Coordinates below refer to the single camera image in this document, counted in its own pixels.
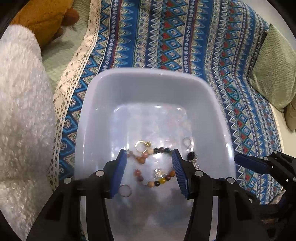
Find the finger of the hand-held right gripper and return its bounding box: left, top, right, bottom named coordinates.
left=234, top=155, right=272, bottom=174

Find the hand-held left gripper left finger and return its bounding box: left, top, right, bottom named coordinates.
left=26, top=149, right=128, bottom=241

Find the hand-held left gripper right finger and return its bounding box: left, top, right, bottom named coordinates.
left=171, top=149, right=270, bottom=241

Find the multicolour bead bracelet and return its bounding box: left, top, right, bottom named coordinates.
left=127, top=146, right=176, bottom=188

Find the gold ring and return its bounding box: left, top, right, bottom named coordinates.
left=134, top=140, right=152, bottom=153

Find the white plastic bin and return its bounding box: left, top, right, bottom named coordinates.
left=73, top=68, right=237, bottom=241

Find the beige pillow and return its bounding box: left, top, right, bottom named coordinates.
left=284, top=95, right=296, bottom=131

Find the green textured pillow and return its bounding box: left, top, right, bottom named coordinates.
left=251, top=23, right=296, bottom=113

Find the white fluffy plush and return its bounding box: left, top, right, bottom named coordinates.
left=0, top=25, right=58, bottom=241

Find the blue patterned blanket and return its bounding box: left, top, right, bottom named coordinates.
left=47, top=0, right=285, bottom=241

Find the brown plush toy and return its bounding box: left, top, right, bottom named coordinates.
left=10, top=0, right=80, bottom=47

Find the turquoise bead bracelet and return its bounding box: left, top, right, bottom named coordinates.
left=225, top=85, right=241, bottom=101

